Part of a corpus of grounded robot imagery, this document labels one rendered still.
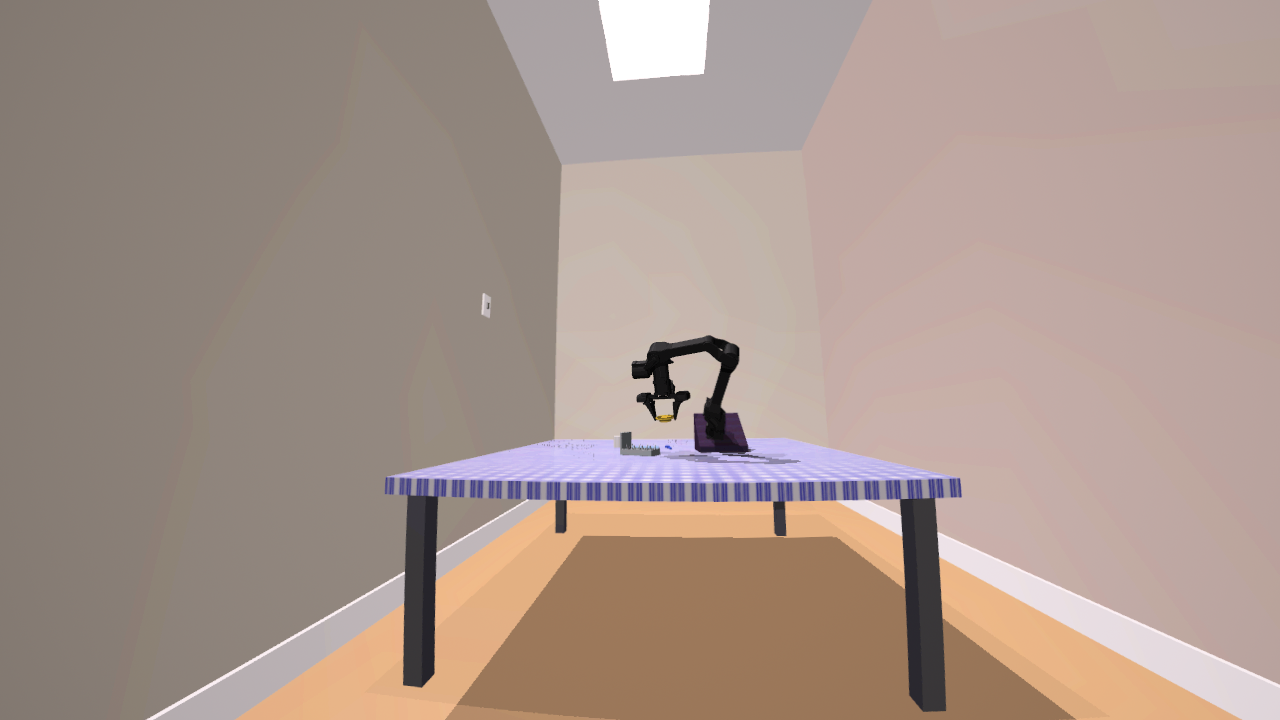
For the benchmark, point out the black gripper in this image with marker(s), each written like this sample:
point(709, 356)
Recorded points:
point(662, 389)

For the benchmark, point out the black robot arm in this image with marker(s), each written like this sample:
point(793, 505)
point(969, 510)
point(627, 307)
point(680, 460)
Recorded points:
point(660, 354)

